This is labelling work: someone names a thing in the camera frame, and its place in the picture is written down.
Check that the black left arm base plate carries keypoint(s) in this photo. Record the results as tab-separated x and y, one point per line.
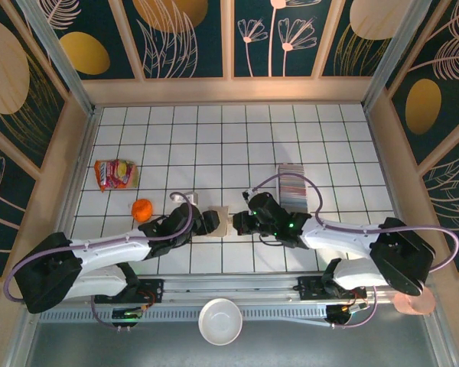
153	288

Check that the pink plastic cup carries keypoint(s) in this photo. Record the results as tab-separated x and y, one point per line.
417	304

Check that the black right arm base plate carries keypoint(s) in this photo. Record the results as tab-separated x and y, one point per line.
310	286

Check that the small circuit board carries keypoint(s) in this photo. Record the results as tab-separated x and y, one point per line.
128	313
344	311

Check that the aluminium mounting rail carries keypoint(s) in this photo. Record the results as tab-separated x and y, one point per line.
229	286

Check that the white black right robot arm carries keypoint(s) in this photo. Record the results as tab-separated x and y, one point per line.
340	237

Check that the orange yellow snack packet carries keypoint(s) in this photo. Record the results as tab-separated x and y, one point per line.
116	176

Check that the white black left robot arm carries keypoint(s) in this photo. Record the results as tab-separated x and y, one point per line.
111	248

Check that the orange fruit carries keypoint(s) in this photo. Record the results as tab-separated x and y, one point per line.
142	210

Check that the aluminium frame post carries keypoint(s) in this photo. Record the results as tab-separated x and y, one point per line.
61	65
398	53

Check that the white bowl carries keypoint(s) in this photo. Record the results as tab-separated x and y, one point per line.
220	321

